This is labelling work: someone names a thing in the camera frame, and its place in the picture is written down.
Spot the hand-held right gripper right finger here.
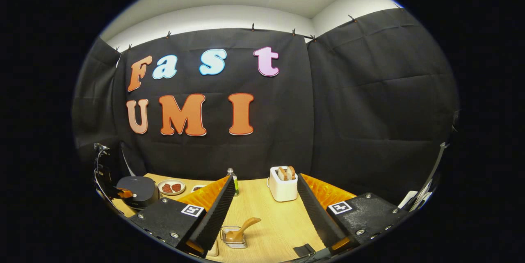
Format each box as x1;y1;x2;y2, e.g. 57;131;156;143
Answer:
296;173;411;255

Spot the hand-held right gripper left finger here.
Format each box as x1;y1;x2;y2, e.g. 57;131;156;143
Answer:
129;176;237;258

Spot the black rice cooker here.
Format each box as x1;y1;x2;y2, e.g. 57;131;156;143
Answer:
116;176;160;210

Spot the wooden spoon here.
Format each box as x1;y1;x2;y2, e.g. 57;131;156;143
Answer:
225;217;262;243

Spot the green label plastic bottle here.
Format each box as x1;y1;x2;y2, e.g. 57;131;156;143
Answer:
227;168;240;196

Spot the black table clamp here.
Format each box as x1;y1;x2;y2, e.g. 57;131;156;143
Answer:
293;244;316;258

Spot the white toaster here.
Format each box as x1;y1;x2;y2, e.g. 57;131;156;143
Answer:
267;166;299;202

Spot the white round plate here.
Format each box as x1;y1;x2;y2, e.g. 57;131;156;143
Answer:
157;179;186;196

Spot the black backdrop cloth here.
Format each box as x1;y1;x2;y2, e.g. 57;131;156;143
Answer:
72;8;460;206

